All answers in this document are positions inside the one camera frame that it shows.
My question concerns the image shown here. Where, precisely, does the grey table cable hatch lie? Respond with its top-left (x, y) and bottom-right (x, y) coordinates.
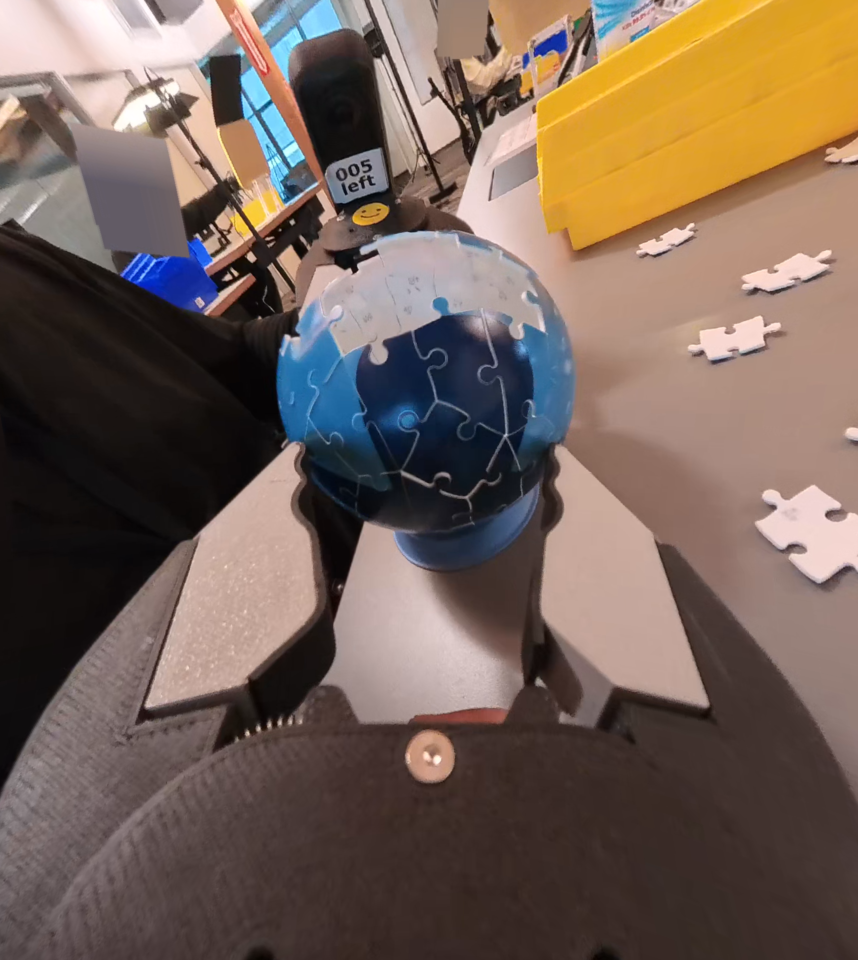
top-left (487, 153), bottom-right (539, 200)

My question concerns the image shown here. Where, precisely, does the wooden side table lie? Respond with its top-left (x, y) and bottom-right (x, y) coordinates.
top-left (200, 183), bottom-right (325, 316)

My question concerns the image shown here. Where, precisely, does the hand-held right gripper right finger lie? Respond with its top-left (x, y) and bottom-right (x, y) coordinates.
top-left (521, 444), bottom-right (712, 720)

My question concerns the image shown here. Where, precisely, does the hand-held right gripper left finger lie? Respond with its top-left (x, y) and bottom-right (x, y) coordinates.
top-left (141, 442), bottom-right (361, 727)

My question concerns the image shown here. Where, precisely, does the person's left forearm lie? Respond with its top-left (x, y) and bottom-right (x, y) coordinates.
top-left (99, 255), bottom-right (306, 459)

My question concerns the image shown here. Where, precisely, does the blue plastic bin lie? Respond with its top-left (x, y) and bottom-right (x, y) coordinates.
top-left (120, 238), bottom-right (219, 312)

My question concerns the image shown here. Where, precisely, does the person's black clothing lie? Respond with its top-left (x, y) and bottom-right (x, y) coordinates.
top-left (0, 217), bottom-right (303, 759)

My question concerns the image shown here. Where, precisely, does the disinfectant wipes canister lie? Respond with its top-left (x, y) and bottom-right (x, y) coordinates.
top-left (591, 0), bottom-right (674, 61)

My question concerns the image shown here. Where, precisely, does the blue ball stand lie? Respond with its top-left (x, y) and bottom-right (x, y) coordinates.
top-left (391, 491), bottom-right (543, 575)

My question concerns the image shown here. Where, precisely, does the blue puzzle ball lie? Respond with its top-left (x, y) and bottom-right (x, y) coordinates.
top-left (276, 231), bottom-right (576, 534)

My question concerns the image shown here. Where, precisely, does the yellow blue printed box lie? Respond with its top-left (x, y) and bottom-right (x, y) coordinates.
top-left (526, 18), bottom-right (576, 99)

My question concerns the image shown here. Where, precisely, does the black square panel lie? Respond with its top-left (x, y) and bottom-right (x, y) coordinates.
top-left (207, 54), bottom-right (244, 127)

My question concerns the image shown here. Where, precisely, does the studio light on tripod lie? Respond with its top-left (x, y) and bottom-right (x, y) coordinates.
top-left (110, 67), bottom-right (299, 297)

